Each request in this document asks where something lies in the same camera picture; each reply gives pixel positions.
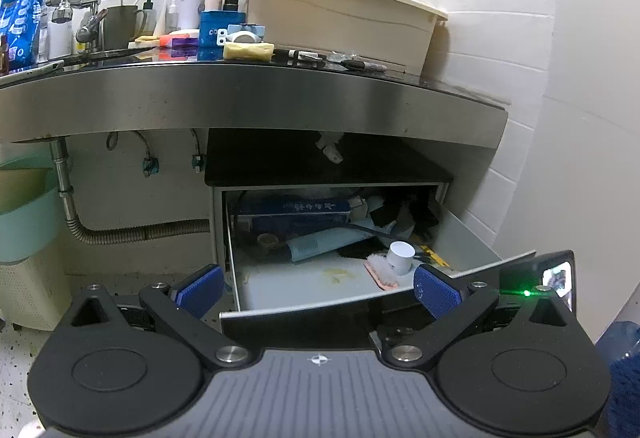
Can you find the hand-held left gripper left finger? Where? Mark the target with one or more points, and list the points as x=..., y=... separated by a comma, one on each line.
x=200, y=289

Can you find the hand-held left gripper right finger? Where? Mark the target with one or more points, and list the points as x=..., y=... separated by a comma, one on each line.
x=436, y=292

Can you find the black drawer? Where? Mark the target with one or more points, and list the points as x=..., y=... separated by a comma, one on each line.
x=300, y=283

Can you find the black cloth items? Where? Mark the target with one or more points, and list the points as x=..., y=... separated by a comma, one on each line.
x=415, y=213

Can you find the yellow black tool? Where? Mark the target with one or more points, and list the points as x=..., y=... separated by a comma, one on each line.
x=434, y=258

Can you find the small white cup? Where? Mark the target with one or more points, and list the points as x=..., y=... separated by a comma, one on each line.
x=401, y=258

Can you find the pink brush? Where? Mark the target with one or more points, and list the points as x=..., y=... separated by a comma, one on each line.
x=382, y=273

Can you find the small round brown jar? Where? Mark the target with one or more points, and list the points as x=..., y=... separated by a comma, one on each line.
x=267, y=242

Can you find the light blue tube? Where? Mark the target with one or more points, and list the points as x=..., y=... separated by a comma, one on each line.
x=325, y=243

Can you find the long dark blue box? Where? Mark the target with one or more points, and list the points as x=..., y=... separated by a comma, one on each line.
x=295, y=213

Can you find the water valve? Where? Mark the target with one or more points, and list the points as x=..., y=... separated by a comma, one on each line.
x=199, y=163
x=150, y=166

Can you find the beige laundry basket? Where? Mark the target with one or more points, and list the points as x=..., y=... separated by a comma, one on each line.
x=30, y=293

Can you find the white pipe fitting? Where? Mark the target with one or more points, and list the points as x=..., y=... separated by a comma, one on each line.
x=330, y=148

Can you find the teal plastic basin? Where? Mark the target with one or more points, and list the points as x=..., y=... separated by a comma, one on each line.
x=30, y=218

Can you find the yellow sponge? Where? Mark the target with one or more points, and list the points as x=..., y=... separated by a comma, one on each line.
x=247, y=52

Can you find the purple and orange soap packs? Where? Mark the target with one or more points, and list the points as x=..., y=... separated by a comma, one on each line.
x=180, y=40

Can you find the wooden soap dish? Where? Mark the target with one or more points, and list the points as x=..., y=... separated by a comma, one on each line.
x=146, y=39

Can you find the black white scissors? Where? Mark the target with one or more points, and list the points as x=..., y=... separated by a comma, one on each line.
x=305, y=55

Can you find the smartphone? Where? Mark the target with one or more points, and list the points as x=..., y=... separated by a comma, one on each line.
x=47, y=67

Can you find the small dropper bottle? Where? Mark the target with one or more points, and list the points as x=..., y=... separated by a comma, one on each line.
x=172, y=18

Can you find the dark green mug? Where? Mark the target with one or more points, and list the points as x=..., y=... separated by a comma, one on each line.
x=120, y=28

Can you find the white tube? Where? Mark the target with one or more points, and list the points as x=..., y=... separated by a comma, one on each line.
x=161, y=15

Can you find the metal faucet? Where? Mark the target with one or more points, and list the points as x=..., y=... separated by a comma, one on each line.
x=87, y=30

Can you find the black pump bottle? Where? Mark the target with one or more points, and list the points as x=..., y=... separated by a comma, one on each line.
x=149, y=8

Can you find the small black jar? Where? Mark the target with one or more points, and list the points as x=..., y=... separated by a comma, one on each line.
x=230, y=3

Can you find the white faucet filter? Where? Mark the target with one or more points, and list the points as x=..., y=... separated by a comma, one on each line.
x=61, y=35

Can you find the beige dish rack box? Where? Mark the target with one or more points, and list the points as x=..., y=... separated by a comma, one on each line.
x=330, y=23

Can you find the blue detergent bag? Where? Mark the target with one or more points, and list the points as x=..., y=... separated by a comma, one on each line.
x=22, y=18

